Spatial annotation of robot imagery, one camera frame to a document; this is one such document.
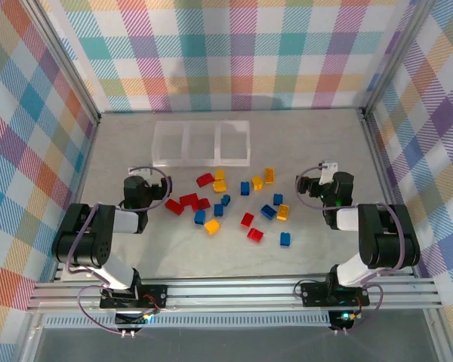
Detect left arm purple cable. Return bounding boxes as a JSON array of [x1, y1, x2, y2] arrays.
[[62, 165, 174, 336]]

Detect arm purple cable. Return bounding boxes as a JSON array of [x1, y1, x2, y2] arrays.
[[62, 165, 174, 336], [294, 161, 405, 336]]

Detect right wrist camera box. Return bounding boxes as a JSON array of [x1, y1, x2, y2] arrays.
[[319, 161, 340, 186]]

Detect aluminium side rail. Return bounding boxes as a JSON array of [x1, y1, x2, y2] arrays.
[[51, 112, 103, 283], [360, 109, 424, 278]]

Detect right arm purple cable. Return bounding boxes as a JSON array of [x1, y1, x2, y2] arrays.
[[294, 161, 405, 336]]

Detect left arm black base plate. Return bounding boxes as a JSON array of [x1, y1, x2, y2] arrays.
[[99, 284, 170, 311]]

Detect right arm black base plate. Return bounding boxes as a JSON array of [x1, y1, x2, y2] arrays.
[[300, 281, 371, 308]]

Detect aluminium mounting rail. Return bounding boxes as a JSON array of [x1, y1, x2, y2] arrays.
[[26, 277, 443, 314]]

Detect aluminium frame post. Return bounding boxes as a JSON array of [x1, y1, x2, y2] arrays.
[[362, 0, 441, 118], [20, 0, 103, 125]]

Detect slotted grey cable duct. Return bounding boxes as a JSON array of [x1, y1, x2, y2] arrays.
[[44, 314, 332, 330]]

